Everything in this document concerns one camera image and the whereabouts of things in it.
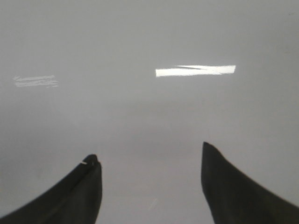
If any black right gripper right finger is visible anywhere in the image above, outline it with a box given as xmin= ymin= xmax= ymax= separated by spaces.
xmin=201 ymin=142 xmax=299 ymax=224

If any white whiteboard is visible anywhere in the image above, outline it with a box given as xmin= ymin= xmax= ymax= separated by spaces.
xmin=0 ymin=0 xmax=299 ymax=224

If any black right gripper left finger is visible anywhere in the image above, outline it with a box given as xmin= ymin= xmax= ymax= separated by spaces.
xmin=0 ymin=154 xmax=102 ymax=224

